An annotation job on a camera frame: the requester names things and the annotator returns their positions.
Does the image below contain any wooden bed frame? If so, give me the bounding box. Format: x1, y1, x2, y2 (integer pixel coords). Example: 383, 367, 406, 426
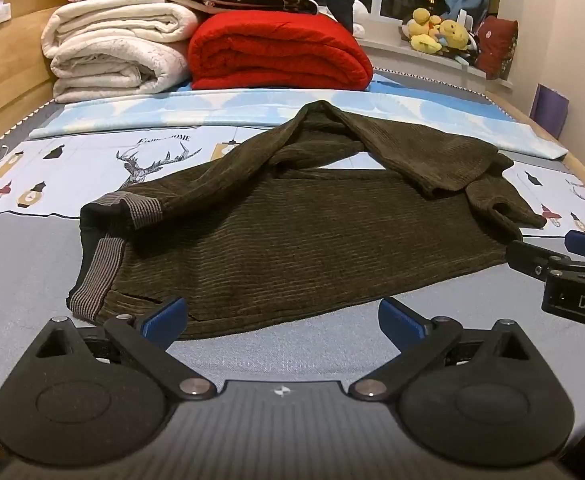
0, 0, 585, 211

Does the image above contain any dark red cushion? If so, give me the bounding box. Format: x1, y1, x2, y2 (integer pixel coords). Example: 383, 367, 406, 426
475, 16, 519, 80

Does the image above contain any yellow plush toy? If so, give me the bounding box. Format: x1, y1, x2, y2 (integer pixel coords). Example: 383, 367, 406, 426
403, 7, 446, 56
437, 19, 474, 54

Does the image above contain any dark star print cloth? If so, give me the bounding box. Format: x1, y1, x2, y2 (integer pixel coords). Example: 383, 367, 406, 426
165, 0, 323, 18

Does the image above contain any white window sill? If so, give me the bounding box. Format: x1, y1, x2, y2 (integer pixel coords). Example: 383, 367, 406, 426
355, 22, 514, 93

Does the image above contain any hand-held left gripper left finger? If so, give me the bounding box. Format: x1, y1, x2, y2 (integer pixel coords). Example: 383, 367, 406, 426
30, 298, 218, 403

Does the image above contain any white folded quilt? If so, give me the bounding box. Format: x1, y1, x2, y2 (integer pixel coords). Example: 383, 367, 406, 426
50, 35, 194, 104
41, 0, 202, 59

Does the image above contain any red folded blanket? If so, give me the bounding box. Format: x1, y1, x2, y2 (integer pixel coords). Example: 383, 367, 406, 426
187, 12, 374, 93

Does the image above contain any light blue patterned blanket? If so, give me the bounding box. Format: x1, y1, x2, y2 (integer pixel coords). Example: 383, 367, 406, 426
28, 71, 569, 162

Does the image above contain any purple box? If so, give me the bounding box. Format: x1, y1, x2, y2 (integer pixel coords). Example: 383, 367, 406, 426
529, 84, 570, 140

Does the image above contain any deer print bedsheet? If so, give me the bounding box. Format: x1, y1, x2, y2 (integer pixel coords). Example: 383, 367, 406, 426
0, 95, 585, 461

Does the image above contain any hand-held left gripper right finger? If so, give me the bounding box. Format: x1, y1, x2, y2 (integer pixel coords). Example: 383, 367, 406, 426
349, 299, 536, 403

